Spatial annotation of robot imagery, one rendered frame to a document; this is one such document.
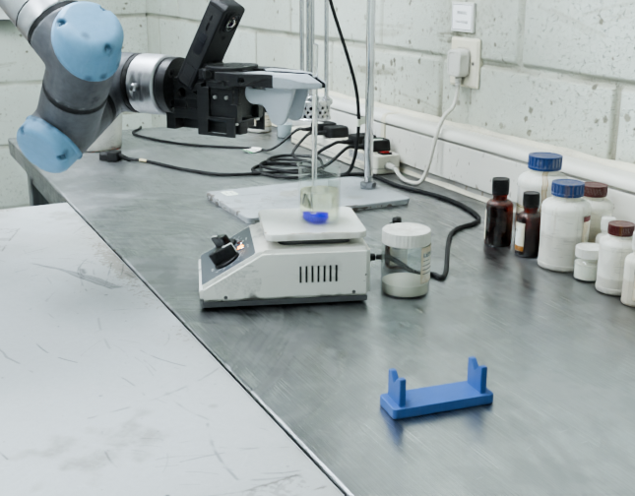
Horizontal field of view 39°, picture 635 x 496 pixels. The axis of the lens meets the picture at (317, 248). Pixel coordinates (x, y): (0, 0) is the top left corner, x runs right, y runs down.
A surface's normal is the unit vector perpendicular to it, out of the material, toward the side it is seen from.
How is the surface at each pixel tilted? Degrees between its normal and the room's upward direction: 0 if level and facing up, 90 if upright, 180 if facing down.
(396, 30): 90
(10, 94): 90
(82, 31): 46
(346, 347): 0
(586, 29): 90
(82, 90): 134
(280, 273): 90
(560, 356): 0
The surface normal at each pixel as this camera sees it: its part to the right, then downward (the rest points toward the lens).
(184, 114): -0.46, 0.25
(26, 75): 0.44, 0.26
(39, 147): -0.41, 0.67
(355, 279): 0.13, 0.29
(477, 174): -0.90, 0.13
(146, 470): 0.00, -0.96
